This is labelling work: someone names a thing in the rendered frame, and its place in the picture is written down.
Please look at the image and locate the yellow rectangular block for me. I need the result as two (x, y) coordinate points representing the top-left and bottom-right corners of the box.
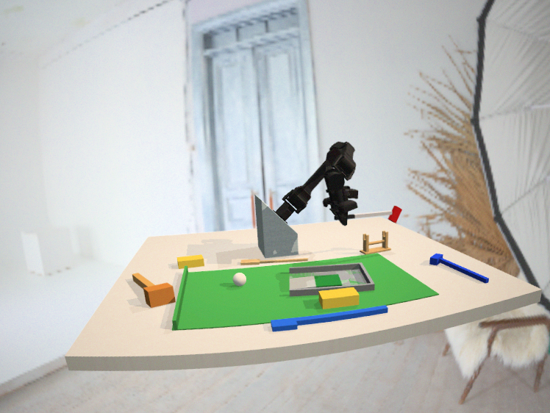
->
(177, 255), (204, 269)
(318, 287), (360, 309)

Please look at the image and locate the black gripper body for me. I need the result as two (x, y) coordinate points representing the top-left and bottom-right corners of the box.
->
(322, 187), (357, 213)

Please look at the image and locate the green flat mat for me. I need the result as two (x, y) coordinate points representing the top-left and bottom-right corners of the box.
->
(172, 253), (439, 331)

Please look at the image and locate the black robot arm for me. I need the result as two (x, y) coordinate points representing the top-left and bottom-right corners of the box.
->
(273, 142), (358, 223)

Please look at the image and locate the white golf ball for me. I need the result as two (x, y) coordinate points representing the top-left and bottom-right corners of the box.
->
(232, 273), (246, 286)

